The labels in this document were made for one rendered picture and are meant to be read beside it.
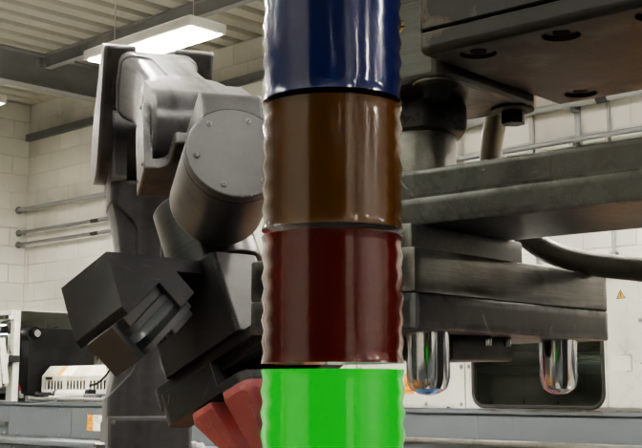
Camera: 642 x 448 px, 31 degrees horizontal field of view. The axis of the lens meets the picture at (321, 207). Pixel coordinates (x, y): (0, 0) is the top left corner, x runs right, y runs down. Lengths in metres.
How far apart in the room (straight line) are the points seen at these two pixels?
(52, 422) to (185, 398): 8.31
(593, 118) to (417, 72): 7.65
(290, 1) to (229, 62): 10.54
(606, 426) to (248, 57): 5.97
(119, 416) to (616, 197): 0.54
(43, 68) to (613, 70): 10.95
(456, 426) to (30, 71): 6.49
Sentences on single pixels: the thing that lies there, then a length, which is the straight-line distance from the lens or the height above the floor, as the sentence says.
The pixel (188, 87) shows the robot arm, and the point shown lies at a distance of 0.78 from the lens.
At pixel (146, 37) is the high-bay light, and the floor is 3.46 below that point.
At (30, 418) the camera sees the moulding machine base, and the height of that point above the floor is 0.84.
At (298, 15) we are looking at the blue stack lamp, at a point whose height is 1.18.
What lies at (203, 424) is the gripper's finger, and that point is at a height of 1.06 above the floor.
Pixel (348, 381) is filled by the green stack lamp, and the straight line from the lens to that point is 0.29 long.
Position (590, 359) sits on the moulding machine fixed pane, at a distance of 5.78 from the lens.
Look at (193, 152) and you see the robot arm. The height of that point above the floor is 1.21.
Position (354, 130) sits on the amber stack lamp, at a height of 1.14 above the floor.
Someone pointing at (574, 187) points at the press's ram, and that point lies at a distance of 0.51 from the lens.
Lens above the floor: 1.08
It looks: 9 degrees up
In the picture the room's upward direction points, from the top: straight up
